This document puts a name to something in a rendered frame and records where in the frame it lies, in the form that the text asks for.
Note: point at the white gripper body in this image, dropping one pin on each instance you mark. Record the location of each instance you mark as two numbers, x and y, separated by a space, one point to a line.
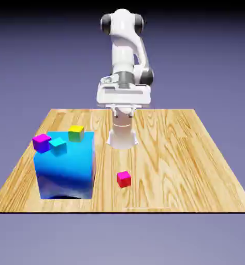
123 96

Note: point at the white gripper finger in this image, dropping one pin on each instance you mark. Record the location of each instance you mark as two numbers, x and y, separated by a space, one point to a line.
131 111
115 111

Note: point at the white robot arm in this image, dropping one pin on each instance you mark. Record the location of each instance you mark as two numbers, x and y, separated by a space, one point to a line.
122 51

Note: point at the small yellow cube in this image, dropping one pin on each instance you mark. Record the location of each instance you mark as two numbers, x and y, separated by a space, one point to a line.
76 133

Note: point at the small cyan cube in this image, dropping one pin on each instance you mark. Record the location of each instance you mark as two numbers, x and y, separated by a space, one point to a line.
58 146

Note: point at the small red cube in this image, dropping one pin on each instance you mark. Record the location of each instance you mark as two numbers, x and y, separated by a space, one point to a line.
124 179

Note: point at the small magenta cube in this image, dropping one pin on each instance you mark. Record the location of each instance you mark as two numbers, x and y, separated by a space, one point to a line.
41 142

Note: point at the large blue box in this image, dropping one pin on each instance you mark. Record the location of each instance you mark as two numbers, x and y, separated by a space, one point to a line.
66 165

